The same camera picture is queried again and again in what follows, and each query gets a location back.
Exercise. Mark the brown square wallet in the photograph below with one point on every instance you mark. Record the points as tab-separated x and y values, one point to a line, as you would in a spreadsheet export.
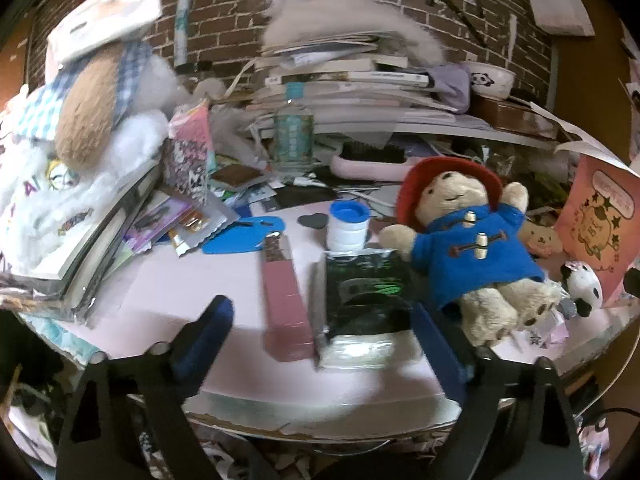
235	176

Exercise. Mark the pink cartoon paper bag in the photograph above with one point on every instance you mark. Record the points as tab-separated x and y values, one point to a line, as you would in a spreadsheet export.
597	225

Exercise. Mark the silver zigzag foil packet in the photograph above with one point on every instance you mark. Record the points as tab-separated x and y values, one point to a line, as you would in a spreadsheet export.
195	225

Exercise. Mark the long pink box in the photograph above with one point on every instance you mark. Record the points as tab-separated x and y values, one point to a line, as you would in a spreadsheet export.
285	305

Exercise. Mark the large white dog plush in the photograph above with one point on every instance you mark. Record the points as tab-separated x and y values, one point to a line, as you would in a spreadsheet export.
85	115

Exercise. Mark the rolled poster tube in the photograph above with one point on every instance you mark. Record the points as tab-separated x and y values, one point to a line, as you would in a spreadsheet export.
185	15

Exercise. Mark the small panda plush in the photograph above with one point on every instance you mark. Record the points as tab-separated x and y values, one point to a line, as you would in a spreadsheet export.
582	285

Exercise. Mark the brown box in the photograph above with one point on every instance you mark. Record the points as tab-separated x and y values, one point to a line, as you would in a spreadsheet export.
510	117

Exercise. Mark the pink cartoon snack bag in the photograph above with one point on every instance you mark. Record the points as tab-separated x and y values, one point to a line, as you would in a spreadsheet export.
187	160

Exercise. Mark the pink hairbrush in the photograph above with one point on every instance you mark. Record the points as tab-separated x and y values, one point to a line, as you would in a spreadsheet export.
360	167

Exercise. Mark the white shelf board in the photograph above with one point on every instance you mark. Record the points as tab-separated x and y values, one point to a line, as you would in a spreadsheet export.
450	132

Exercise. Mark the pile of large books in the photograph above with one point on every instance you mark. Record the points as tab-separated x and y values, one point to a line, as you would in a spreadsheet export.
100	240

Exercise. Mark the grey fluffy fur item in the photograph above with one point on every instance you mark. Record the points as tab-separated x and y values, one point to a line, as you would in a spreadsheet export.
350	15

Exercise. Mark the pink cartoon desk mat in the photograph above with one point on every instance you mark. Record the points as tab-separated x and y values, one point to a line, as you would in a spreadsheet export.
240	320

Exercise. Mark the white folded paper sheet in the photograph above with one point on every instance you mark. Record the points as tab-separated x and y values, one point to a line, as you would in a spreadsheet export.
595	152

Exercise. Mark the clear plastic water bottle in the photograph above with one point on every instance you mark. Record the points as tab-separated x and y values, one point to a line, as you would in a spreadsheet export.
293	140

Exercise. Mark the purple card packet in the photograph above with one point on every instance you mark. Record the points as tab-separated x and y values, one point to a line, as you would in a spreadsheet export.
155	220

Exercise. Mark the small yellow dog plush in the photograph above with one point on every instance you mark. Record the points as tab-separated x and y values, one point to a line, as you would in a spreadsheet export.
540	240

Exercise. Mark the purple cloth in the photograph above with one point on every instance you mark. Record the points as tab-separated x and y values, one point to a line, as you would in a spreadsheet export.
452	85

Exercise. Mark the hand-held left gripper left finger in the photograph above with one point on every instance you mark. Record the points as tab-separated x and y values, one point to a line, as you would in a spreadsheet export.
205	340

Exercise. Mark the blue plastic tag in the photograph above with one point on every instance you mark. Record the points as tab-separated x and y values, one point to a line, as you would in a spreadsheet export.
235	237

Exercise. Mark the white panda bowl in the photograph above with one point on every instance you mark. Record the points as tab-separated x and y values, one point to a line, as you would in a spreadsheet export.
492	80

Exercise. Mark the white jar with blue lid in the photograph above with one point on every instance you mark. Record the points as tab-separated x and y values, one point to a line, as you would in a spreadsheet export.
347	232

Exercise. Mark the green snack packet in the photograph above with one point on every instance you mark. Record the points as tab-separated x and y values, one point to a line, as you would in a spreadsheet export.
547	187

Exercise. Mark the black foil packet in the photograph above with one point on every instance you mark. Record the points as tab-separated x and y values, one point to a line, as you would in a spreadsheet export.
360	300

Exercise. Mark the stack of books and papers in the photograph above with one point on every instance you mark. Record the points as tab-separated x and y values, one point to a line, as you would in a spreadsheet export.
350	95

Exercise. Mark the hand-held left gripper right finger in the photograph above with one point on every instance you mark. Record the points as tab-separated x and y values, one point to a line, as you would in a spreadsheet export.
440	345

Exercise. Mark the bear plush with red hat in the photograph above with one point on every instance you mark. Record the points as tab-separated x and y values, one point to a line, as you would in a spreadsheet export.
475	250

